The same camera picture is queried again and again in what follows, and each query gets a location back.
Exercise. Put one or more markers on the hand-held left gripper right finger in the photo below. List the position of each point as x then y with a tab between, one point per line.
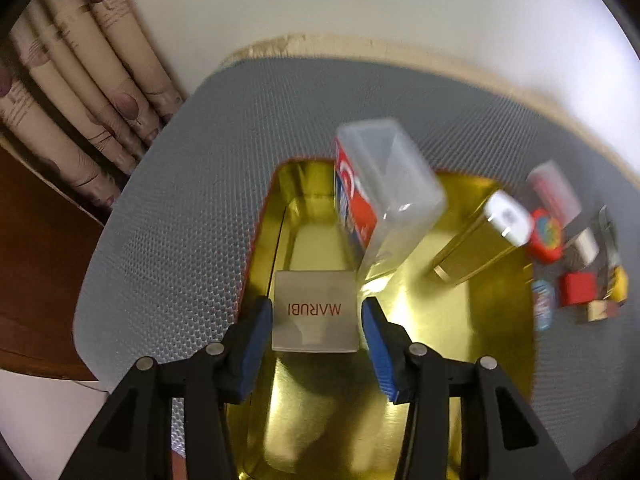
380	355

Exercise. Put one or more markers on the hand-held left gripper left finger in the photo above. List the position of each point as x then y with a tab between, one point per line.
255	345

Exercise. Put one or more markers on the silver rectangular box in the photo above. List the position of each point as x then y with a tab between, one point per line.
315	325

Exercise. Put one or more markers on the gold tin box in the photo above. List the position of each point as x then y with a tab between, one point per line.
320	425

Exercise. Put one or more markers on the clear case with card deck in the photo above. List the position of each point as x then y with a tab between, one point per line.
390	185

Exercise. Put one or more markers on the red square pine-tree packet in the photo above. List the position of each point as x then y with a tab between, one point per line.
546	237

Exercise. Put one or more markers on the gold box with white cap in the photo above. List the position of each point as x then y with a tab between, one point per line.
480	240

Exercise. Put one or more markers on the grey textured mat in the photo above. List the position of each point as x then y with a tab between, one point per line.
200	185

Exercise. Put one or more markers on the small blue oval item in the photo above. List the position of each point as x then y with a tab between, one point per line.
543	305

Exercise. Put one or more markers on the red cube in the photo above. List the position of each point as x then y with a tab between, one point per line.
577	289

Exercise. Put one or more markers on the small beige block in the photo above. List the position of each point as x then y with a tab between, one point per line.
597	311

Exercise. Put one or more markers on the brown wooden furniture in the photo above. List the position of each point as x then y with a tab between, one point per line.
40	270

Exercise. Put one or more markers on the small silver item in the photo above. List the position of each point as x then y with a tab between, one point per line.
585	247

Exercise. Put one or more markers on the clear case with red insert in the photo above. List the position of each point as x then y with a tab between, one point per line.
555	192

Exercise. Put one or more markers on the small yellow item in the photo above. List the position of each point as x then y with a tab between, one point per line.
620	282

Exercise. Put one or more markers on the black metal tool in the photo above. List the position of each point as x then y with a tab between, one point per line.
609	232

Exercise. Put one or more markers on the beige tape strip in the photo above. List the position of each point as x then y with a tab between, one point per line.
400	50

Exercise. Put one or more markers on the beige printed curtain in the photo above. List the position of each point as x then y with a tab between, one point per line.
75	60

